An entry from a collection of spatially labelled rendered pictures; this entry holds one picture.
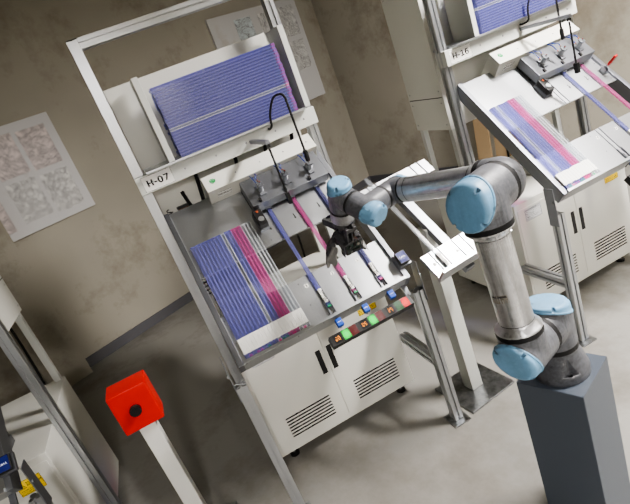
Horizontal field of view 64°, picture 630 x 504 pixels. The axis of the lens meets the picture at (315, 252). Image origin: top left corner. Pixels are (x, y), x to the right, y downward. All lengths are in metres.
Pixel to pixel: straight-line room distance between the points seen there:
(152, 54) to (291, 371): 3.36
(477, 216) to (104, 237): 3.64
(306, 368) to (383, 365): 0.37
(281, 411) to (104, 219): 2.67
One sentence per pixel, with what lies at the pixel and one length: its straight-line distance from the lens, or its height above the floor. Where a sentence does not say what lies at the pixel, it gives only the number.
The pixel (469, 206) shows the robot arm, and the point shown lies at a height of 1.14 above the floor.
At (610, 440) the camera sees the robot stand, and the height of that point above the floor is 0.31.
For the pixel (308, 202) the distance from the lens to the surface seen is 2.05.
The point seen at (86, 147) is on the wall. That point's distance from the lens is 4.45.
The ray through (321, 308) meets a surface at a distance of 1.82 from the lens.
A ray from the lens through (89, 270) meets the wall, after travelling 4.41.
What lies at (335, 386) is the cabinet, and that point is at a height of 0.25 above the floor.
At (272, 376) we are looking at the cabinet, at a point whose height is 0.44.
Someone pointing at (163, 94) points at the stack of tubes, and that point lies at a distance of 2.02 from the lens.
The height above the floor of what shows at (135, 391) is 0.76.
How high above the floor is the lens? 1.54
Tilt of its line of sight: 19 degrees down
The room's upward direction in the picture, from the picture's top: 21 degrees counter-clockwise
